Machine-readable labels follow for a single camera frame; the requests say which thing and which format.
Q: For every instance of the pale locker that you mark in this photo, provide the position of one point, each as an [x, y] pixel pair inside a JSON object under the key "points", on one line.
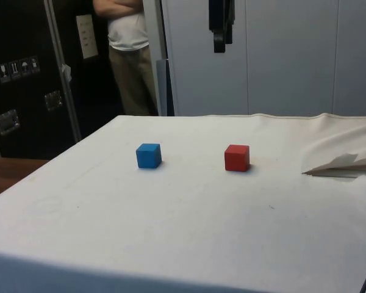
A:
{"points": [[201, 61]]}

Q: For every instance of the brown wooden table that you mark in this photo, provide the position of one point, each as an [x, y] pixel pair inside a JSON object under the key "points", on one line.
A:
{"points": [[9, 174]]}

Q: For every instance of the standing person in white shirt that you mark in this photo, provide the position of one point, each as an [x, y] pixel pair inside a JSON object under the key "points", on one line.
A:
{"points": [[129, 55]]}

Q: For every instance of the red cube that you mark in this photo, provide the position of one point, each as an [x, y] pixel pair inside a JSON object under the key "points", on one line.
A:
{"points": [[236, 158]]}

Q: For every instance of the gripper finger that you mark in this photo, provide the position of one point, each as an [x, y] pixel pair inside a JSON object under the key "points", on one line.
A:
{"points": [[219, 27], [229, 18]]}

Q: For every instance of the black cabinet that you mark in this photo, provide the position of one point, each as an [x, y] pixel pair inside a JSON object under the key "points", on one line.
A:
{"points": [[27, 45]]}

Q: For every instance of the blue cube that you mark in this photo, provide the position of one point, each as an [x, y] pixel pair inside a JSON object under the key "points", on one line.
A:
{"points": [[148, 157]]}

